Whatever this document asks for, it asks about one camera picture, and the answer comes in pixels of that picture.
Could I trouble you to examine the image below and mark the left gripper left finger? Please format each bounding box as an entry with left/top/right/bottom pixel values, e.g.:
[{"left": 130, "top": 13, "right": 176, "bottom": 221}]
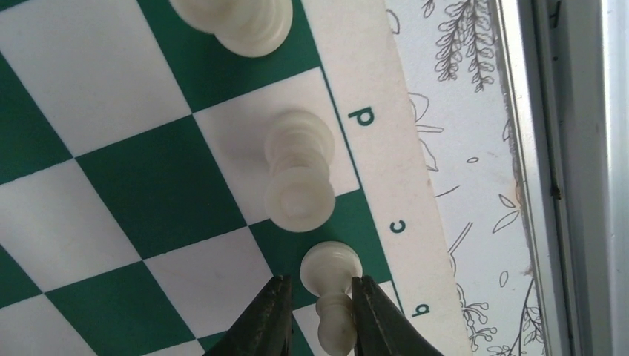
[{"left": 206, "top": 275, "right": 293, "bottom": 356}]

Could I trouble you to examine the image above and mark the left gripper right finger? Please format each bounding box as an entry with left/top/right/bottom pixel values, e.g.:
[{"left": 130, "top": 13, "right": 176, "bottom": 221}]
[{"left": 351, "top": 276, "right": 441, "bottom": 356}]

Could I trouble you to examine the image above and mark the white chess piece knight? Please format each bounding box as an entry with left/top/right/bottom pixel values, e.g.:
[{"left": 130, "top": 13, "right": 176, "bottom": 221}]
[{"left": 300, "top": 241, "right": 363, "bottom": 355}]

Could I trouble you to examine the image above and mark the white chess piece king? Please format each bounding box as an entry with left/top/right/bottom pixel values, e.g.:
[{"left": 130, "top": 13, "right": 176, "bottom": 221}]
[{"left": 264, "top": 110, "right": 335, "bottom": 232}]

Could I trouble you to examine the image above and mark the white chess piece queen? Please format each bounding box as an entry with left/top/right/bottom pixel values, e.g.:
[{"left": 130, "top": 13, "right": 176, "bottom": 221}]
[{"left": 170, "top": 0, "right": 294, "bottom": 58}]

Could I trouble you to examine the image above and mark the green white chess board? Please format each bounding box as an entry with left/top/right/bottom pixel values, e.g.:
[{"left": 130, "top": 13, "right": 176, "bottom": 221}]
[{"left": 1, "top": 1, "right": 471, "bottom": 355}]

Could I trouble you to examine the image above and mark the floral patterned table mat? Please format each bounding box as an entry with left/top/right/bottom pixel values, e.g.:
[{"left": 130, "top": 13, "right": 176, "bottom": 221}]
[{"left": 386, "top": 1, "right": 547, "bottom": 355}]

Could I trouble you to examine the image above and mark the aluminium rail frame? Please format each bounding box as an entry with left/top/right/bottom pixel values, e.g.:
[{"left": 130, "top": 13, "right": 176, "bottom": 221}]
[{"left": 491, "top": 1, "right": 628, "bottom": 355}]

